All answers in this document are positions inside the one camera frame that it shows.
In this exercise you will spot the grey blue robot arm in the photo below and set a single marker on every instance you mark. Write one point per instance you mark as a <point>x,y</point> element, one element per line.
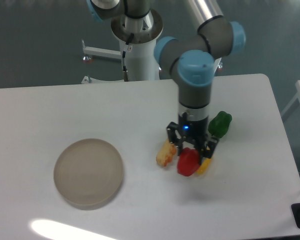
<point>190,63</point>

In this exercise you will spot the orange toy corn piece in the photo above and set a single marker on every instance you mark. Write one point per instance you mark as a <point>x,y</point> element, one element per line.
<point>166,153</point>

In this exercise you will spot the yellow toy bell pepper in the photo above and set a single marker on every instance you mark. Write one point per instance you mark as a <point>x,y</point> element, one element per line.
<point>204,166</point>

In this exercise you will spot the green toy bell pepper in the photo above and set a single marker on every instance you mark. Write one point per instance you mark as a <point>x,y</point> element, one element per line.
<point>219,125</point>

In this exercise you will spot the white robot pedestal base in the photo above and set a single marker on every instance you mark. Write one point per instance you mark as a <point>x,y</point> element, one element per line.
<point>137,27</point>

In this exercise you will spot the red toy bell pepper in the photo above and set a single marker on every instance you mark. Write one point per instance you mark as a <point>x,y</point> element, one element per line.
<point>188,162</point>

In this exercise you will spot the beige round plate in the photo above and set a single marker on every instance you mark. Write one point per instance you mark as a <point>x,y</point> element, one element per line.
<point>89,173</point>

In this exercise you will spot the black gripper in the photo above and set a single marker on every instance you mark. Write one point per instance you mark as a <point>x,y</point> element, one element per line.
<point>194,133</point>

